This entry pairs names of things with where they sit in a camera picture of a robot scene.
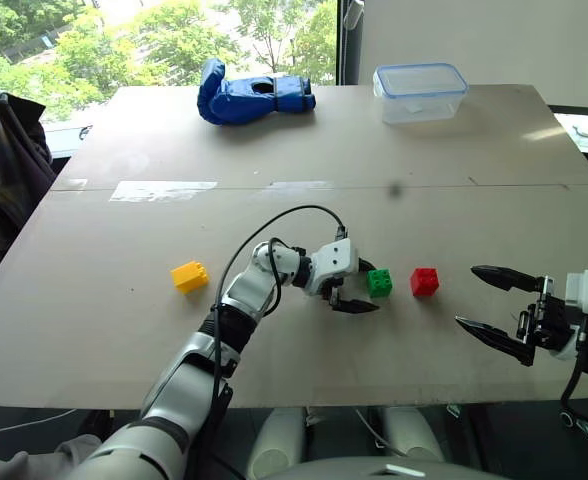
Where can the dark plaid jacket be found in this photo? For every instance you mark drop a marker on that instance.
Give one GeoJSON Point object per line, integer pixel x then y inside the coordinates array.
{"type": "Point", "coordinates": [4, 170]}

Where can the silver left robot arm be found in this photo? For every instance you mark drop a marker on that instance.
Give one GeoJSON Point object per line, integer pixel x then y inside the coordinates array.
{"type": "Point", "coordinates": [244, 291]}

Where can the dark window frame post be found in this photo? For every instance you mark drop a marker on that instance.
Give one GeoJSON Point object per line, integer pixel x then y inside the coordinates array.
{"type": "Point", "coordinates": [343, 45]}

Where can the grey rounded robot housing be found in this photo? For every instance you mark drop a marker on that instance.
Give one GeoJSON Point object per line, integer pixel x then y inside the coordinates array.
{"type": "Point", "coordinates": [374, 471]}

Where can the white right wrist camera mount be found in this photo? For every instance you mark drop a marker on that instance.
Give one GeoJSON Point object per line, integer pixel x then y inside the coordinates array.
{"type": "Point", "coordinates": [585, 295]}

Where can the blue boxing glove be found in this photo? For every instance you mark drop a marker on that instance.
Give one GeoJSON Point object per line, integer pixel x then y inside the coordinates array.
{"type": "Point", "coordinates": [244, 97]}

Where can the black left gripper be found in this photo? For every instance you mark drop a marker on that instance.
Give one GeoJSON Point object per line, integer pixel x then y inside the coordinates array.
{"type": "Point", "coordinates": [333, 291]}

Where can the red toy brick cube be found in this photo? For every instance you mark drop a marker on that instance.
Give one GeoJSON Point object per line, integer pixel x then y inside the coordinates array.
{"type": "Point", "coordinates": [424, 282]}

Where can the white tape patch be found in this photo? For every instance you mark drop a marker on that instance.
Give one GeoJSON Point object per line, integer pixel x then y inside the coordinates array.
{"type": "Point", "coordinates": [159, 190]}

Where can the green toy brick cube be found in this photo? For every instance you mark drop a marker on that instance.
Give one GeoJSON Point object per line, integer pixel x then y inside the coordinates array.
{"type": "Point", "coordinates": [380, 283]}

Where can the white rounded cylinder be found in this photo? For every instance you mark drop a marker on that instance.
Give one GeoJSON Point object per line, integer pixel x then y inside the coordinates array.
{"type": "Point", "coordinates": [411, 432]}
{"type": "Point", "coordinates": [276, 440]}

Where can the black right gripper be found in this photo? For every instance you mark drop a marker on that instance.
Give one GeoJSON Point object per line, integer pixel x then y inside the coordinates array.
{"type": "Point", "coordinates": [549, 322]}

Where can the grey cloth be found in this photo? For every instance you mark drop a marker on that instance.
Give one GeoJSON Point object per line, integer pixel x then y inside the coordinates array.
{"type": "Point", "coordinates": [29, 462]}

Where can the clear plastic container blue lid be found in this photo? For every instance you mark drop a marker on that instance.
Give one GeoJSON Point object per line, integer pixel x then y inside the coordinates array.
{"type": "Point", "coordinates": [419, 95]}

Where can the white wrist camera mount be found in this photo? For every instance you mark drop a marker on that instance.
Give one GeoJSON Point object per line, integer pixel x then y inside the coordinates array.
{"type": "Point", "coordinates": [585, 295]}
{"type": "Point", "coordinates": [336, 257]}

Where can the yellow toy brick cube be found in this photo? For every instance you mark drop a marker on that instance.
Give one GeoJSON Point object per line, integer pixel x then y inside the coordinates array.
{"type": "Point", "coordinates": [189, 277]}

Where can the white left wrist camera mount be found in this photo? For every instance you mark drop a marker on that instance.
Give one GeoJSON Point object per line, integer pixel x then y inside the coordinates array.
{"type": "Point", "coordinates": [336, 257]}

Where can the small white curved object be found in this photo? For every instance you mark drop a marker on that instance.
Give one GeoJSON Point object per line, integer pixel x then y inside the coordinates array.
{"type": "Point", "coordinates": [586, 133]}

